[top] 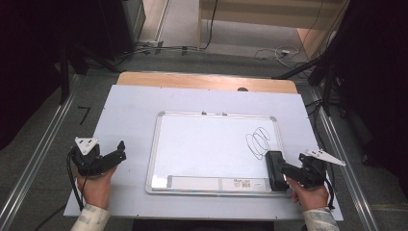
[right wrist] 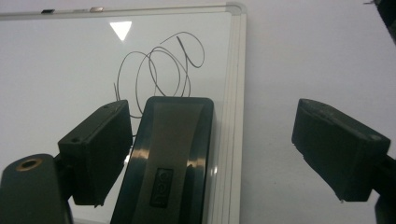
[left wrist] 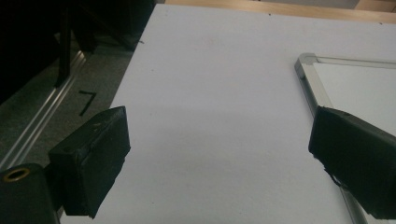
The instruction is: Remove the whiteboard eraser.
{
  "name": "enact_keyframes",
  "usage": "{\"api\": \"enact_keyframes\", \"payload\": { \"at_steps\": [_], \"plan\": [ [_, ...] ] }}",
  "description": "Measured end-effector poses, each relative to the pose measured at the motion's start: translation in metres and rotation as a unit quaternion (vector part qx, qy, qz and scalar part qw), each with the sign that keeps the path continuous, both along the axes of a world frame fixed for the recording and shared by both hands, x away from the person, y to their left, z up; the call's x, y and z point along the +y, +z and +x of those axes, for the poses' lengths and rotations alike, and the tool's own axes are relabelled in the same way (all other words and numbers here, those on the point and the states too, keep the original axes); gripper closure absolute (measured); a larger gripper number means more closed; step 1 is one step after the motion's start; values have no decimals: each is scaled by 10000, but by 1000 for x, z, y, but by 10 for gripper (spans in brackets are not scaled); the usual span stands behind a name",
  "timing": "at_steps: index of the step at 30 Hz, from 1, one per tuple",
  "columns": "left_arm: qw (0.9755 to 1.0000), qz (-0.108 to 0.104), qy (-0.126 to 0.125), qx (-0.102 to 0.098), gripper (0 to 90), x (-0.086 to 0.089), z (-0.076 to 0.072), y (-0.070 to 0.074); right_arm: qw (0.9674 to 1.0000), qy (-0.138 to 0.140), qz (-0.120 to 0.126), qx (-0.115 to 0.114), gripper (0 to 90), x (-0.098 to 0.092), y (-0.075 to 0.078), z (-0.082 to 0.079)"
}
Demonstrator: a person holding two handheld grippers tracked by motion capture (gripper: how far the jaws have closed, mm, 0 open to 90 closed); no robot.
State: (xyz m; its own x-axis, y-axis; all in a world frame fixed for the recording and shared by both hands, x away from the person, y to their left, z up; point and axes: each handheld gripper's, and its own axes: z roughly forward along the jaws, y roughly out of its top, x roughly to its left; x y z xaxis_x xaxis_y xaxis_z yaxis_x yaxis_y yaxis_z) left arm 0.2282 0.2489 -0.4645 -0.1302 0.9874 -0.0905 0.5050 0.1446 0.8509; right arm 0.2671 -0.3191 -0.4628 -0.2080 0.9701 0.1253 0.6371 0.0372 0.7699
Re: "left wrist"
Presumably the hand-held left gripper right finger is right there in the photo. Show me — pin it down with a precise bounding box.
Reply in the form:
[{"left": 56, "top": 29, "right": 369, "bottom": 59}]
[{"left": 307, "top": 105, "right": 396, "bottom": 220}]

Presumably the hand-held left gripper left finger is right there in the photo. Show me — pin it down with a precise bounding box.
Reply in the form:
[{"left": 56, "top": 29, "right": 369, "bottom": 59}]
[{"left": 48, "top": 105, "right": 132, "bottom": 219}]

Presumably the wooden table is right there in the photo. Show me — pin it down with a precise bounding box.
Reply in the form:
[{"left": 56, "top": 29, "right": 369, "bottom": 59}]
[{"left": 164, "top": 0, "right": 396, "bottom": 25}]

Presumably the metal floor rail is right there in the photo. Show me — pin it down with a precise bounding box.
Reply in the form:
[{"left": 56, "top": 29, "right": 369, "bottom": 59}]
[{"left": 0, "top": 50, "right": 87, "bottom": 171}]

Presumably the whiteboard with metal frame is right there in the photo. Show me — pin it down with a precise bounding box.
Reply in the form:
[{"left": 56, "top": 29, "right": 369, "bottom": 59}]
[{"left": 293, "top": 52, "right": 396, "bottom": 224}]

